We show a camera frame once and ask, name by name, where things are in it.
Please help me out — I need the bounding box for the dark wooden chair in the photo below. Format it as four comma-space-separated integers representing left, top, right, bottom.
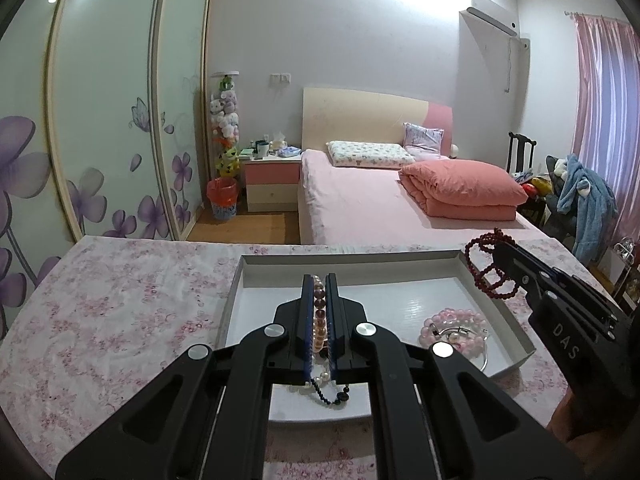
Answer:
507, 131, 546, 211

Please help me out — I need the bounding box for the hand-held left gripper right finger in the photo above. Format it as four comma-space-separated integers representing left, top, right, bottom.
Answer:
326, 274, 586, 480

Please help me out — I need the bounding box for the white floral pillow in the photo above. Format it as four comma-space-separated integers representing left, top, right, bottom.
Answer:
327, 140, 416, 168

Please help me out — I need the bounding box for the colourful toys pile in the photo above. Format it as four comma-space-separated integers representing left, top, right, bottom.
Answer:
520, 175, 551, 202

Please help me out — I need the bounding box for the small lilac pillow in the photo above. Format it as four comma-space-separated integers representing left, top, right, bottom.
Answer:
402, 122, 445, 157

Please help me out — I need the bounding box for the dark red bead bracelet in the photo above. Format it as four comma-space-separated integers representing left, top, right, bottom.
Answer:
464, 227, 521, 302

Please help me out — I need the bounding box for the black bead necklace with pearl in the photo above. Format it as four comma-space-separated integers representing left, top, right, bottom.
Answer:
302, 375, 351, 407

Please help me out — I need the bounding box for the grey cardboard tray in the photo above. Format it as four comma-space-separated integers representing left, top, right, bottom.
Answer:
215, 249, 537, 426

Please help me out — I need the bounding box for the blue bathrobe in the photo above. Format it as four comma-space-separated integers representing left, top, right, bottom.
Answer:
556, 155, 618, 261

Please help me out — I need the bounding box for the white air conditioner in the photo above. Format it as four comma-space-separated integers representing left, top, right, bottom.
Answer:
465, 6, 518, 37

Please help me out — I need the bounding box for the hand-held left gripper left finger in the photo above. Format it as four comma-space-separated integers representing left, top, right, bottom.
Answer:
55, 275, 316, 480

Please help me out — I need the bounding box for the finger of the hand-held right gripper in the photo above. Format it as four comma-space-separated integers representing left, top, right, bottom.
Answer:
515, 246, 568, 281
491, 242, 553, 306

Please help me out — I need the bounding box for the white pearl necklace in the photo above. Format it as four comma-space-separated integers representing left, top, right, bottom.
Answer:
310, 275, 333, 386

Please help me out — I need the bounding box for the bed with pink sheet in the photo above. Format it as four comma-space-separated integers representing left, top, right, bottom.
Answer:
297, 149, 551, 248

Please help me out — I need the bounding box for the pink bead flower bracelet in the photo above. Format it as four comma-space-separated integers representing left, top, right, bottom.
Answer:
419, 310, 490, 358

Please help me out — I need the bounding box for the thin silver bangle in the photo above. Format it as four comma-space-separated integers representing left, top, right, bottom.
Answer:
430, 327, 491, 373

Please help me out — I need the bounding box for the waste bin with red bag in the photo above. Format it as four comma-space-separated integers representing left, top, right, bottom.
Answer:
206, 177, 238, 221

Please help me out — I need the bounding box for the tower of plush toys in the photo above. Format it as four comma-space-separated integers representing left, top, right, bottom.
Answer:
209, 71, 242, 181

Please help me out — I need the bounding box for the folded pink quilt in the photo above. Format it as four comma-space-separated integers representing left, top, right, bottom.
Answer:
398, 158, 528, 222

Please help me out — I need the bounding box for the person's right hand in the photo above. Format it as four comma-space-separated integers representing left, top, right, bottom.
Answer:
546, 390, 618, 480

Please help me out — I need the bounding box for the pink and cream nightstand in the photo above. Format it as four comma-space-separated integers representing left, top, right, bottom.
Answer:
242, 152, 303, 213

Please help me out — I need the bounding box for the pink curtain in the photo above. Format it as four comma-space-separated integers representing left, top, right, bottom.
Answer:
572, 12, 640, 241

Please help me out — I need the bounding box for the wardrobe with purple flower doors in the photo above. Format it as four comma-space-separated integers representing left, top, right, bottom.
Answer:
0, 0, 216, 341

